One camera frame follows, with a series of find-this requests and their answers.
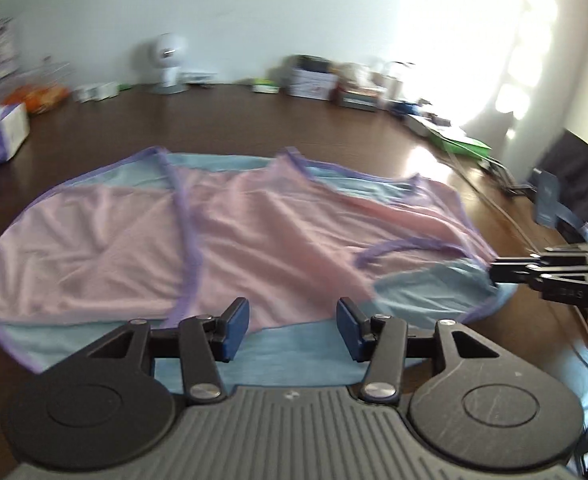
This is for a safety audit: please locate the white robot-shaped camera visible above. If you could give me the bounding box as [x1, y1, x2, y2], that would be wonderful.
[141, 32, 191, 95]

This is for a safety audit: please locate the green book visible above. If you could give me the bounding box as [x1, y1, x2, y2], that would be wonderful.
[424, 126, 493, 159]

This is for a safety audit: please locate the white rectangular box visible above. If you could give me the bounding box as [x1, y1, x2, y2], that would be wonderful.
[405, 114, 436, 137]

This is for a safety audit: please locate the pink and blue garment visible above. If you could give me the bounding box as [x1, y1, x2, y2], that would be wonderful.
[0, 146, 517, 397]

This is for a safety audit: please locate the dark chair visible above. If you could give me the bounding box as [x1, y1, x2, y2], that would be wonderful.
[534, 130, 588, 246]

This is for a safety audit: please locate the wireless charger phone stand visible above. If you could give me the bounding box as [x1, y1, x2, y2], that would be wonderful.
[479, 157, 588, 235]

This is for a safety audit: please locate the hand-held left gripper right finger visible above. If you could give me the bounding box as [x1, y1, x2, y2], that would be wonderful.
[336, 296, 540, 407]

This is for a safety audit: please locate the white wall charger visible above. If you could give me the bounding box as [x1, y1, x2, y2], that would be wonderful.
[376, 61, 405, 97]

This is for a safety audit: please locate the printed tin box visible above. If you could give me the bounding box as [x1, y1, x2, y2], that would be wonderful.
[286, 67, 340, 101]

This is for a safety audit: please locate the black charger block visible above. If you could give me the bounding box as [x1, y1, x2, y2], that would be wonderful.
[294, 56, 333, 73]

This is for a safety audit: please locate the black box with white print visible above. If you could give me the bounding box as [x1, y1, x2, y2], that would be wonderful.
[338, 89, 379, 112]

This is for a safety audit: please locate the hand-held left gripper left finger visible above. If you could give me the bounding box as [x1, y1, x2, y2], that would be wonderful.
[54, 297, 251, 406]

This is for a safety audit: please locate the clear container of orange fruit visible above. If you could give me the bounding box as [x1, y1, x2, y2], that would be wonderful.
[4, 60, 72, 114]

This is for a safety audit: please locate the purple and white tissue box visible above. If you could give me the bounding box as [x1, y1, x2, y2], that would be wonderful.
[0, 103, 31, 171]

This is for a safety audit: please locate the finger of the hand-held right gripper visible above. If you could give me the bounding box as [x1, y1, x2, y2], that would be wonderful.
[489, 267, 588, 291]
[489, 242, 588, 271]

